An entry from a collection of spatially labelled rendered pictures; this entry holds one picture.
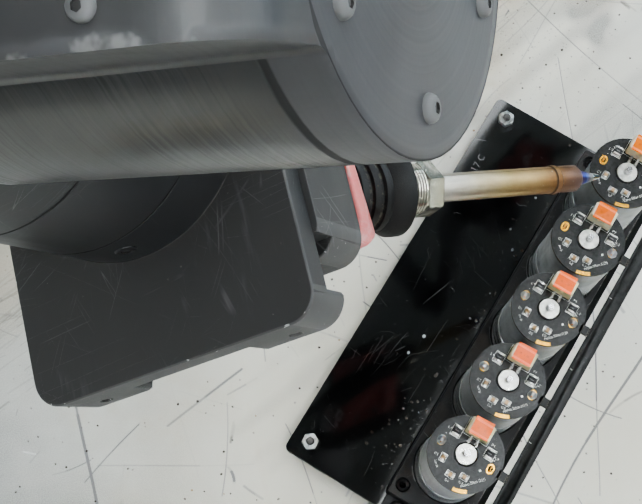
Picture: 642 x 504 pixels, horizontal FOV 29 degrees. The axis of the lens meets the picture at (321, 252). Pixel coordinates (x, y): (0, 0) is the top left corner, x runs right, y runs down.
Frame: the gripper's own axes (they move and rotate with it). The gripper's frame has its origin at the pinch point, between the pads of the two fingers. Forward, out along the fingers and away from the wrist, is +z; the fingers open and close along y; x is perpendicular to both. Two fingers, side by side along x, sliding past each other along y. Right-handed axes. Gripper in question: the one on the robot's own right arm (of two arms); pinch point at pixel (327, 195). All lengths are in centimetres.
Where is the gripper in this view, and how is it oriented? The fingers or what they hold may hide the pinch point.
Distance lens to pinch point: 33.0
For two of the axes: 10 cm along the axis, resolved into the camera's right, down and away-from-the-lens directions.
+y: -2.3, -9.4, 2.5
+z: 4.6, 1.2, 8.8
